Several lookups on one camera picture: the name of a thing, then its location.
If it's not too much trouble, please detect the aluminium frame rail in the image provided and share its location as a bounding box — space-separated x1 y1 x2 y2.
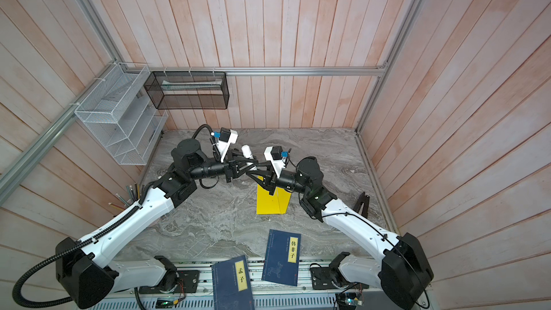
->
148 66 386 77

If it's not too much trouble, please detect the pen holder with pencils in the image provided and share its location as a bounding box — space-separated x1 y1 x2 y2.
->
108 184 141 212

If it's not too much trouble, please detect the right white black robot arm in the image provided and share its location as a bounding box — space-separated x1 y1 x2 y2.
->
246 156 434 309

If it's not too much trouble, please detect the black mesh basket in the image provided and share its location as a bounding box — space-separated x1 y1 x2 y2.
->
144 70 230 110

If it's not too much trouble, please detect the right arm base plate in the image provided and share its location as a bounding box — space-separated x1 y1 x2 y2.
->
309 262 370 290

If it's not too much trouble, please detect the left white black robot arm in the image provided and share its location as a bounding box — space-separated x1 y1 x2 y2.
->
11 128 258 309

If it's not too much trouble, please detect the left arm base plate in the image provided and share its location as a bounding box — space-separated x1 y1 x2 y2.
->
139 270 199 294

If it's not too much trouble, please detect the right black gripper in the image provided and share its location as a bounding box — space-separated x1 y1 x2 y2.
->
248 163 311 197

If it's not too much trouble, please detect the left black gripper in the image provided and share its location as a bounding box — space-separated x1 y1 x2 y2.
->
189 148 258 183

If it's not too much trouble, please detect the blue book on table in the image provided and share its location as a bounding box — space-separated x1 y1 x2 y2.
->
262 229 301 286

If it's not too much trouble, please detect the blue book on rail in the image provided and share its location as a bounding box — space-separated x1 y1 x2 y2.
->
211 255 255 310

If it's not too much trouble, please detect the white wire mesh shelf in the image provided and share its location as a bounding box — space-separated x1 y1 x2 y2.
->
75 63 168 166

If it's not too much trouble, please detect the yellow envelope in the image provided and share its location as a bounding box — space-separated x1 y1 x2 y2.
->
256 185 291 215

